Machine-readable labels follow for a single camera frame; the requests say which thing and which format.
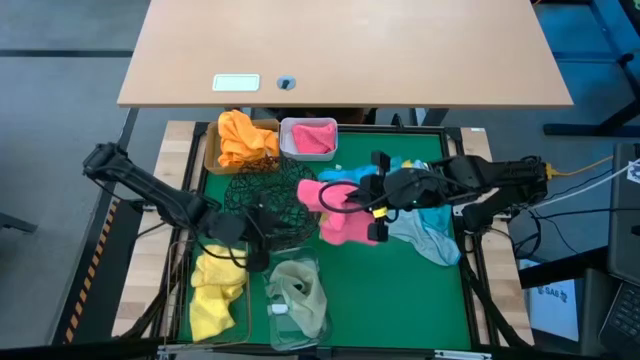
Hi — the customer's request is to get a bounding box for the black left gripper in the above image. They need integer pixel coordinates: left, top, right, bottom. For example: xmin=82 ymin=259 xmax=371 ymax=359
xmin=205 ymin=192 xmax=272 ymax=274

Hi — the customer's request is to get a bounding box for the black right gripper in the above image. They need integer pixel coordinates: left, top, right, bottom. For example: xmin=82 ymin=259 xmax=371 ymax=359
xmin=355 ymin=151 xmax=451 ymax=244

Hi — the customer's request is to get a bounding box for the pink microfiber towel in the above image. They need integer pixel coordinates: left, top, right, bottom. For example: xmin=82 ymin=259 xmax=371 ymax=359
xmin=291 ymin=122 xmax=337 ymax=155
xmin=296 ymin=178 xmax=380 ymax=247

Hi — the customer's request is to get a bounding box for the sage green microfiber towel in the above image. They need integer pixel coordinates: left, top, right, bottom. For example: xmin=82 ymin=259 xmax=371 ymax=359
xmin=264 ymin=258 xmax=329 ymax=340

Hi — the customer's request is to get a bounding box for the light blue microfiber towel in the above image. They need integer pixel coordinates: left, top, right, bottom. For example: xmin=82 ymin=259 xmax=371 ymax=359
xmin=387 ymin=209 xmax=462 ymax=267

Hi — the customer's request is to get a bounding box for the orange microfiber towel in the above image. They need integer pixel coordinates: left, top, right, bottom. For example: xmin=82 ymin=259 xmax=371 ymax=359
xmin=218 ymin=130 xmax=280 ymax=169
xmin=218 ymin=109 xmax=257 ymax=146

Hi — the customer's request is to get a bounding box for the black woven round basket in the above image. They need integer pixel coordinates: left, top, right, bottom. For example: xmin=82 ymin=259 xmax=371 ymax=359
xmin=222 ymin=155 xmax=322 ymax=251

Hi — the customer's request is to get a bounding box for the white plastic bin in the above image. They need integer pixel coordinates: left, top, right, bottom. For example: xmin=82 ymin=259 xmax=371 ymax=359
xmin=278 ymin=116 xmax=339 ymax=163

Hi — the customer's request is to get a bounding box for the brown open box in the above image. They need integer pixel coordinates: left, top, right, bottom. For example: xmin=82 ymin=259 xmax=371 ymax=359
xmin=203 ymin=118 xmax=281 ymax=176

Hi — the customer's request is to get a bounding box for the green table mat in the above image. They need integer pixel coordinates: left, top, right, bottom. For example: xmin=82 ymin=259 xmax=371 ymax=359
xmin=179 ymin=130 xmax=472 ymax=350

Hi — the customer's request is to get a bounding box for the clear plastic bin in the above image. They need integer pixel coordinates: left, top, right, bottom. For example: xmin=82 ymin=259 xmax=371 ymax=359
xmin=263 ymin=245 xmax=334 ymax=352

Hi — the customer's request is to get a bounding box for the light wooden desk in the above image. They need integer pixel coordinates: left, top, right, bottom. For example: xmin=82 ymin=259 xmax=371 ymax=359
xmin=116 ymin=0 xmax=575 ymax=110

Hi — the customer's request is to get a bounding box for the white rectangular pad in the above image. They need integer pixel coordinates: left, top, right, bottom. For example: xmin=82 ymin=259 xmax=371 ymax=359
xmin=212 ymin=73 xmax=262 ymax=93

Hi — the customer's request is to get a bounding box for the black orange hazard strip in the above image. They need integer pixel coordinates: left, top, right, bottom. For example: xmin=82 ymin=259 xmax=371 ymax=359
xmin=63 ymin=198 xmax=120 ymax=346

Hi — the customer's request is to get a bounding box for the black desk foot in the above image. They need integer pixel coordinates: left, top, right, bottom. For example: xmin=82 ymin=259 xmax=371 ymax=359
xmin=542 ymin=0 xmax=640 ymax=137

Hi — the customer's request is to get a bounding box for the white labelled box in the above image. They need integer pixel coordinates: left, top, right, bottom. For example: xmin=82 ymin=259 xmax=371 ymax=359
xmin=528 ymin=283 xmax=581 ymax=342

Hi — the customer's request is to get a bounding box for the black chair leg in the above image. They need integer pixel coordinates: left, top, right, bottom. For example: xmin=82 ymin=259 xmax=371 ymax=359
xmin=0 ymin=212 xmax=39 ymax=235

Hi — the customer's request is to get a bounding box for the black keyboard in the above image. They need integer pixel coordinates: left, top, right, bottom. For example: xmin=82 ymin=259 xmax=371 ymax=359
xmin=598 ymin=279 xmax=640 ymax=351

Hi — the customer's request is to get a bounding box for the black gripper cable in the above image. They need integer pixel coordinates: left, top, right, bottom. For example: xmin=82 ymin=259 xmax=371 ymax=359
xmin=317 ymin=180 xmax=362 ymax=215

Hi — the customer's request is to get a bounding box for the yellow cable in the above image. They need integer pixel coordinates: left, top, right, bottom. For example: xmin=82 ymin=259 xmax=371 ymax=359
xmin=547 ymin=153 xmax=615 ymax=180

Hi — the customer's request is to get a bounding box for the white cable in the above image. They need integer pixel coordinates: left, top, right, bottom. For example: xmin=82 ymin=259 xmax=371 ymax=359
xmin=529 ymin=158 xmax=640 ymax=210

